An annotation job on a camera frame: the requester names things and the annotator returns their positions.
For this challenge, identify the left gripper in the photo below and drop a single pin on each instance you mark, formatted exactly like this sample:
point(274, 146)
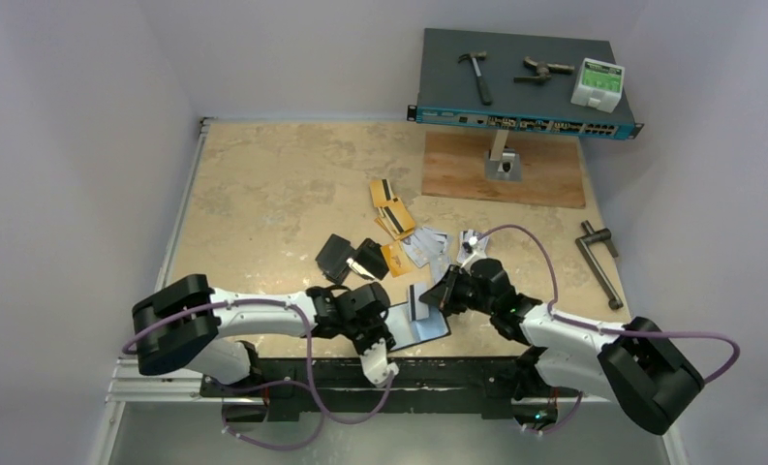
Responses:
point(381, 332)

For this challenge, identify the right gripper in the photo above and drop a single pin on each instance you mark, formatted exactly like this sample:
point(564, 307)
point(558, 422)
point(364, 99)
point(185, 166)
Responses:
point(452, 290)

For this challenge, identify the grey card black stripe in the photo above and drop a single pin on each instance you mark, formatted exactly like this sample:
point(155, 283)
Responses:
point(417, 310)

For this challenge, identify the black leather card holder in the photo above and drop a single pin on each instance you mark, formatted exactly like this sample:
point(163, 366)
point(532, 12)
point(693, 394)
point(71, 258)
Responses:
point(407, 333)

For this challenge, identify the black card stack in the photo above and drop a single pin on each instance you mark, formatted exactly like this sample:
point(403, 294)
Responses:
point(337, 259)

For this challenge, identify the yellow card stack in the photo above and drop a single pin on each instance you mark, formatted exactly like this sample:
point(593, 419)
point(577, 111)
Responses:
point(393, 216)

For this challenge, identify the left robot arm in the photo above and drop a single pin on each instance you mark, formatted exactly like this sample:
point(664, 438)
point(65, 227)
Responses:
point(191, 325)

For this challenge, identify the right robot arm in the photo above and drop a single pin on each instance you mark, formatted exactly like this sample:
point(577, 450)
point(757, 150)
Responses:
point(633, 364)

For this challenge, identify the single white blue card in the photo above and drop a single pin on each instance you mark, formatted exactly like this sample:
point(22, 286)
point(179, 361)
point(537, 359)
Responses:
point(438, 266)

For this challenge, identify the spread white blue cards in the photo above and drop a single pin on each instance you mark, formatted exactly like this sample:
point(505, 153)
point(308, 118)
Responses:
point(424, 244)

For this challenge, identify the wooden board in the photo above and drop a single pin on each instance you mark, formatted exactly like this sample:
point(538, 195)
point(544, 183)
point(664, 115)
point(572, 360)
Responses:
point(529, 169)

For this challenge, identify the small hammer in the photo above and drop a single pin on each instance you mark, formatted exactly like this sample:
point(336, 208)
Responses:
point(482, 87)

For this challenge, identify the metal clamp tool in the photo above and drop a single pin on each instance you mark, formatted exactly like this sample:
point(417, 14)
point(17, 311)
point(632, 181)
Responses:
point(542, 71)

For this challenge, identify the white green box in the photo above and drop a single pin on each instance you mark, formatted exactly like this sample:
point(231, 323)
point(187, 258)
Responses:
point(599, 85)

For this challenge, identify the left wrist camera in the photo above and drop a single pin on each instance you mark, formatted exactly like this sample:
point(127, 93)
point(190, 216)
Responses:
point(376, 367)

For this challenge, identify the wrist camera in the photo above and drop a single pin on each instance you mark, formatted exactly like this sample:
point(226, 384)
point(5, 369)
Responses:
point(472, 251)
point(376, 367)

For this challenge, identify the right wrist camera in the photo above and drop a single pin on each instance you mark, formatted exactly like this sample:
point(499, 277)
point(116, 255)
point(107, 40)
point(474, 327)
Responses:
point(472, 251)

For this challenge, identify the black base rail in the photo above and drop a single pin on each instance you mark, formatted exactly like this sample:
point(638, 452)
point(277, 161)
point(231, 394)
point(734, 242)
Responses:
point(492, 387)

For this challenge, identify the metal stand bracket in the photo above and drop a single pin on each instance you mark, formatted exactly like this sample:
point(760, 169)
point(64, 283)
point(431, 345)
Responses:
point(501, 162)

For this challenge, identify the metal crank handle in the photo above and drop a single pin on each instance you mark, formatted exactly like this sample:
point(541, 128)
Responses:
point(584, 243)

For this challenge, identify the blue network switch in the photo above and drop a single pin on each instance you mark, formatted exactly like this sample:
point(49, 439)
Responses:
point(447, 89)

